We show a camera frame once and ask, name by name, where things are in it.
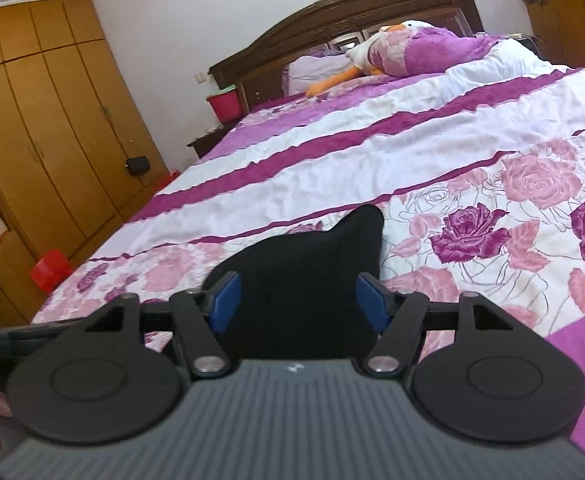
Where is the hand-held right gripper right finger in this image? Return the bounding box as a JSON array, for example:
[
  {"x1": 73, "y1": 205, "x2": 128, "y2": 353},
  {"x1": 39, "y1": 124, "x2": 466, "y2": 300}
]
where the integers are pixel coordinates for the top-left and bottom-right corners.
[{"x1": 357, "y1": 272, "x2": 517, "y2": 380}]

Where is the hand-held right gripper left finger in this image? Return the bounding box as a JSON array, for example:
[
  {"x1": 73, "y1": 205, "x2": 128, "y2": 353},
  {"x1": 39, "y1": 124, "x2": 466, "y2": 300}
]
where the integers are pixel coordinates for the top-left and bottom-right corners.
[{"x1": 83, "y1": 271, "x2": 243, "y2": 380}]

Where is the black sock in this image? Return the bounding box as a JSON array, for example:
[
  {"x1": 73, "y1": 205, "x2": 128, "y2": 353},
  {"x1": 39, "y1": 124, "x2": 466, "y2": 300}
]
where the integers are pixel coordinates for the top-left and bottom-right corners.
[{"x1": 206, "y1": 203, "x2": 386, "y2": 362}]

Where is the red plastic chair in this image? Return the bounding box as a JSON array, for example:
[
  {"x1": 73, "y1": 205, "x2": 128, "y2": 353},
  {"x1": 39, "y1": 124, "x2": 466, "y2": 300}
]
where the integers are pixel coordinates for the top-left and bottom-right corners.
[{"x1": 29, "y1": 252, "x2": 74, "y2": 292}]

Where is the purple striped floral bedspread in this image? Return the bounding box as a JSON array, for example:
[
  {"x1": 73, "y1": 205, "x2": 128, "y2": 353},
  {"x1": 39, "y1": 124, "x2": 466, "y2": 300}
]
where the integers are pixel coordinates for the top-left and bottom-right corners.
[{"x1": 28, "y1": 35, "x2": 585, "y2": 466}]

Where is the dark wooden nightstand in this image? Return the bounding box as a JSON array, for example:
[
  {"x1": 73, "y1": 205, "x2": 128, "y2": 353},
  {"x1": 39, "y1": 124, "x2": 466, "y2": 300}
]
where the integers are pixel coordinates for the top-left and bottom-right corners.
[{"x1": 188, "y1": 123, "x2": 234, "y2": 159}]

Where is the small black hanging bag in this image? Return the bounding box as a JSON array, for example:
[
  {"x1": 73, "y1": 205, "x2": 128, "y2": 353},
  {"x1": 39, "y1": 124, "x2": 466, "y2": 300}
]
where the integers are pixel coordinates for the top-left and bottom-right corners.
[{"x1": 124, "y1": 156, "x2": 151, "y2": 177}]

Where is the red plastic bucket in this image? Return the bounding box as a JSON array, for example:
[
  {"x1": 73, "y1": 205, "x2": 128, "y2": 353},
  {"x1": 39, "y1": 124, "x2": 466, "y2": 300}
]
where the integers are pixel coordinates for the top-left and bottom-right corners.
[{"x1": 207, "y1": 84, "x2": 244, "y2": 124}]

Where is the light wooden wardrobe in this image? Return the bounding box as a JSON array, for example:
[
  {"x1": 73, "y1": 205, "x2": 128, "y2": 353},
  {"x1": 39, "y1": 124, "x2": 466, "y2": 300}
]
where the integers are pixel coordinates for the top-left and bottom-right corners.
[{"x1": 0, "y1": 0, "x2": 171, "y2": 328}]

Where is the light purple pillow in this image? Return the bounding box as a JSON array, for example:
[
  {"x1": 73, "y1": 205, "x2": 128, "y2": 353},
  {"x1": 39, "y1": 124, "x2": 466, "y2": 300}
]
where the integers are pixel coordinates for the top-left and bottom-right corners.
[{"x1": 286, "y1": 52, "x2": 359, "y2": 97}]

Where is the white goose plush toy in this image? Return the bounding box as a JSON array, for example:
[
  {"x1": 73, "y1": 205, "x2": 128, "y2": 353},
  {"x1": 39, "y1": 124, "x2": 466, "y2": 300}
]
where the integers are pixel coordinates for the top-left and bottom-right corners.
[{"x1": 306, "y1": 19, "x2": 427, "y2": 99}]

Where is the folded purple floral quilt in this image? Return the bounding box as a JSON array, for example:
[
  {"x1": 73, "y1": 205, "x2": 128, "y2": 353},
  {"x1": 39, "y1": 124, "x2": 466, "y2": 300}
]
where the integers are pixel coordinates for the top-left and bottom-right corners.
[{"x1": 367, "y1": 26, "x2": 563, "y2": 81}]

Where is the dark wooden bed headboard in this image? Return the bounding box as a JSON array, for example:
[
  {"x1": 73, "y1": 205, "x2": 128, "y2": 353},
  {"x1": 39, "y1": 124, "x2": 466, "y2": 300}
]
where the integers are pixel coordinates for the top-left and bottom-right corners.
[{"x1": 207, "y1": 0, "x2": 486, "y2": 113}]

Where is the light wooden cabinet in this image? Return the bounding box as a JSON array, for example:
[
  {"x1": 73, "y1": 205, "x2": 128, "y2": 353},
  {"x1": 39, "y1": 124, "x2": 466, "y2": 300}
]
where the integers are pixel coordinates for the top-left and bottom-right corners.
[{"x1": 521, "y1": 0, "x2": 585, "y2": 72}]

